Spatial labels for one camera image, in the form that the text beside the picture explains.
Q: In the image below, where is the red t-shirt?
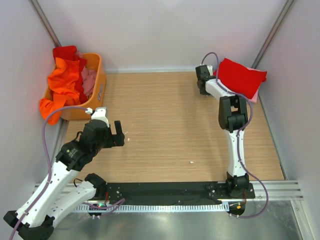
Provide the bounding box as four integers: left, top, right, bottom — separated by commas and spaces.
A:
218, 58, 268, 100

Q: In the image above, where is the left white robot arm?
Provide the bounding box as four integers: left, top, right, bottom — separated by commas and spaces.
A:
3, 119, 125, 240

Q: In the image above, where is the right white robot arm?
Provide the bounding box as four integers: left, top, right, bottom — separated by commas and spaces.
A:
195, 64, 250, 198

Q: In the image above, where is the dusty pink shirt in basket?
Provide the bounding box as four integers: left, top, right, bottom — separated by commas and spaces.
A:
75, 50, 97, 104

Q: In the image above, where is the folded pink t-shirt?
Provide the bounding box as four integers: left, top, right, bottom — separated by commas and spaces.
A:
247, 67, 259, 103

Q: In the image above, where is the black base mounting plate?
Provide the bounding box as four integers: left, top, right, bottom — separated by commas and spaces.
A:
107, 181, 256, 206

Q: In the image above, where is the orange t-shirt in basket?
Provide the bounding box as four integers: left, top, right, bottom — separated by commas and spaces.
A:
39, 57, 81, 119

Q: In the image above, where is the orange plastic laundry basket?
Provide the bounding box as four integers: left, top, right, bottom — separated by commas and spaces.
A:
43, 52, 108, 121

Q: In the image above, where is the dark red shirt in basket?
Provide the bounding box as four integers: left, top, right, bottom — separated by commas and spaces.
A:
52, 45, 88, 104

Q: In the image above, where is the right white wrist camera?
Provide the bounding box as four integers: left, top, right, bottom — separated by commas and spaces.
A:
207, 65, 214, 76

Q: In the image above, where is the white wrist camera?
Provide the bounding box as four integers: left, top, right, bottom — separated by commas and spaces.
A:
207, 65, 214, 76
85, 107, 110, 128

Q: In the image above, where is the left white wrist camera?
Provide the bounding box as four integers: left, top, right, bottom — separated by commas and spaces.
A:
85, 107, 110, 128

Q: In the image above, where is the right aluminium frame post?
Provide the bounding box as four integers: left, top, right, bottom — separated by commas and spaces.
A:
251, 0, 297, 69

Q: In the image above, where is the aluminium frame post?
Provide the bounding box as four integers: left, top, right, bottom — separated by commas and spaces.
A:
251, 0, 297, 69
29, 0, 62, 47

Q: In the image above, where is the white slotted cable duct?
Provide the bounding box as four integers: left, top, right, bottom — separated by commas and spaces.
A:
72, 202, 229, 214

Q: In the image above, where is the left aluminium frame post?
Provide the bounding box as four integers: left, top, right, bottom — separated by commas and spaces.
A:
29, 0, 62, 47

